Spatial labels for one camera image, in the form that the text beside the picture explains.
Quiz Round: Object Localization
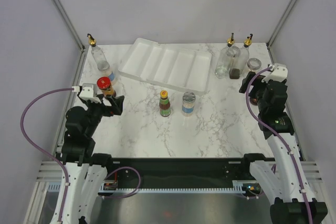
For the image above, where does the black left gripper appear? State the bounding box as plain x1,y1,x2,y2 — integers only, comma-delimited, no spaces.
83,93,124,136

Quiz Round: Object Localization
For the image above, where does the blue label seasoning jar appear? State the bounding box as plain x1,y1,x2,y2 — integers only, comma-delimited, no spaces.
97,60,117,85

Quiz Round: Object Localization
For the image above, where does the green label sauce bottle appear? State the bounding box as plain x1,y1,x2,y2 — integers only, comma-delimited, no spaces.
159,90,171,117

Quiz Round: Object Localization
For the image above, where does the blue label spice jar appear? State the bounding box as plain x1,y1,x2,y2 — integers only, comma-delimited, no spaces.
182,92,196,116

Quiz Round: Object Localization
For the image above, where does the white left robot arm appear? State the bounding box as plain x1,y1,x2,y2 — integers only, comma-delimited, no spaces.
20,92,124,223

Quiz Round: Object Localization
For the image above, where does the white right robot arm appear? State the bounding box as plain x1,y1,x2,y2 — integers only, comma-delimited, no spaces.
239,72,328,223

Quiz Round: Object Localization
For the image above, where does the red lid sauce jar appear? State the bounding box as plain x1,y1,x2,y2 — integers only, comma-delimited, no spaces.
97,77,116,97

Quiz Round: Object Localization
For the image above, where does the open glass jar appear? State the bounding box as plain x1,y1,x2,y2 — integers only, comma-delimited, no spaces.
247,58,262,72

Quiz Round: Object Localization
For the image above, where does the square dark sauce bottle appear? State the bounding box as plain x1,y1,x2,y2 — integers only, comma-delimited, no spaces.
229,34,253,79

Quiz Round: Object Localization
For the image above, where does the square clear glass bottle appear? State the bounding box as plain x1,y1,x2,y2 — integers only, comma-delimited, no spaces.
215,33,237,79

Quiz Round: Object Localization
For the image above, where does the round glass oil bottle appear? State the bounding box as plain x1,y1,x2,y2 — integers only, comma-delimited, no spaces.
87,34,110,72

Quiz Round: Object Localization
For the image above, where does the white compartment organizer tray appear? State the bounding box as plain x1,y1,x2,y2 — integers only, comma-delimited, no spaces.
118,38,212,95

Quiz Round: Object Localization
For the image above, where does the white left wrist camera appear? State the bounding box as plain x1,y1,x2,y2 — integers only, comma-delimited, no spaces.
72,83,103,104

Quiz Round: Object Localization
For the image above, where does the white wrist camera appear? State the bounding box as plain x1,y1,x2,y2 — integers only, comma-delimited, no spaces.
261,63,288,83
72,83,103,104

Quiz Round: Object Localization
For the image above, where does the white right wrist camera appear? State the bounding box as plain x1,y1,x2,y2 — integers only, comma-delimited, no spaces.
261,63,288,83

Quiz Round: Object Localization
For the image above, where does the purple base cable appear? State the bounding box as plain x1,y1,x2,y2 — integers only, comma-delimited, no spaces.
98,166,142,199

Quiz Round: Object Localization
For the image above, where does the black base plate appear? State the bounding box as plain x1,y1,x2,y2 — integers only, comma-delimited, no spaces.
108,158,253,189

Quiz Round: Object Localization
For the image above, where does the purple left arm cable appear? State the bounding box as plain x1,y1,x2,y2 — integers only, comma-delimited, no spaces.
20,88,79,224

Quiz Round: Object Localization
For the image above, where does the left aluminium frame post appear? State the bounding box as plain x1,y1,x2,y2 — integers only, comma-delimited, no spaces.
52,0,85,52

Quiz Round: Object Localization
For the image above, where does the aluminium frame post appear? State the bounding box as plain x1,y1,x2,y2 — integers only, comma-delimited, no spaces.
266,0,298,50
52,0,85,52

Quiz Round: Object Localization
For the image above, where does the white cable duct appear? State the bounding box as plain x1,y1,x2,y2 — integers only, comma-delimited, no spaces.
47,180,253,196

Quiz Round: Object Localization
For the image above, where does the right aluminium frame post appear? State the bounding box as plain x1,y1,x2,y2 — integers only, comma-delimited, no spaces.
266,0,298,50

